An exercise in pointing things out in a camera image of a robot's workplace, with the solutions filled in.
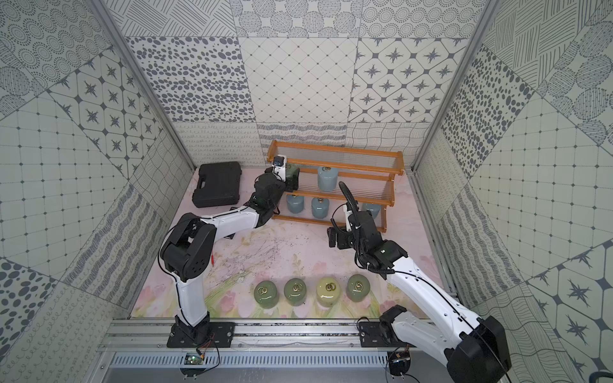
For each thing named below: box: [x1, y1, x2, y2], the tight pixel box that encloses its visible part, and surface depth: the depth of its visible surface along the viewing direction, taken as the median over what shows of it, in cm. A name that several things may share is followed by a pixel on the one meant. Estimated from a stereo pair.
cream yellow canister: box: [316, 276, 341, 308], surface depth 77 cm
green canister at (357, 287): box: [345, 273, 371, 303], surface depth 79 cm
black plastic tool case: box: [191, 161, 242, 209], surface depth 112 cm
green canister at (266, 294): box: [253, 280, 280, 309], surface depth 77 cm
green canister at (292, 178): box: [284, 163, 301, 193], surface depth 87 cm
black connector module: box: [387, 351, 412, 376], surface depth 74 cm
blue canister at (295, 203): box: [286, 193, 305, 214], surface depth 100 cm
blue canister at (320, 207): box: [311, 197, 330, 219], surface depth 99 cm
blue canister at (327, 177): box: [317, 165, 340, 192], surface depth 90 cm
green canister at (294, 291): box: [283, 277, 308, 308], surface depth 78 cm
